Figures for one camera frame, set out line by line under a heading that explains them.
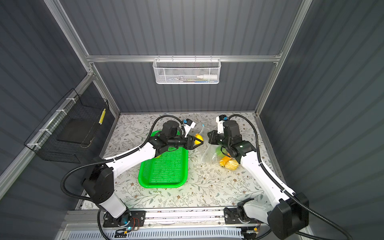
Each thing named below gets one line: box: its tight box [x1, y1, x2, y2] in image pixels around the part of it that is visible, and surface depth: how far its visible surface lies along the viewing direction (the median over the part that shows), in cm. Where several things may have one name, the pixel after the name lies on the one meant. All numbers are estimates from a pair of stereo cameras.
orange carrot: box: [221, 156, 232, 165], surface depth 91 cm
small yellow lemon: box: [194, 133, 204, 145], surface depth 77 cm
